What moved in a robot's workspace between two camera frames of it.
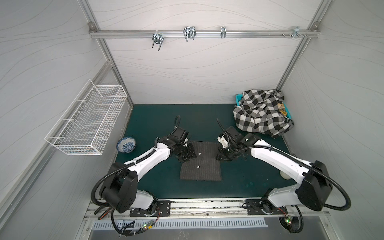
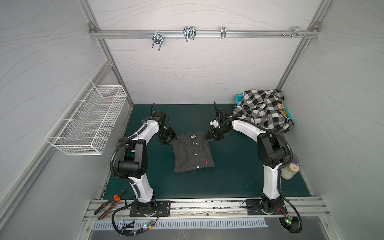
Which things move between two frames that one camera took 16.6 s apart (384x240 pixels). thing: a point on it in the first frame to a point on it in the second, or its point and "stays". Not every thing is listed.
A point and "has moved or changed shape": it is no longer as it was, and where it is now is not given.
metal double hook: (189, 32) stays
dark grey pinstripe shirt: (205, 167) has moved or changed shape
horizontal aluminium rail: (207, 34) stays
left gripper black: (190, 155) to (172, 135)
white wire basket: (85, 126) stays
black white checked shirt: (258, 112) stays
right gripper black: (225, 151) to (216, 132)
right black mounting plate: (259, 206) stays
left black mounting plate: (159, 208) stays
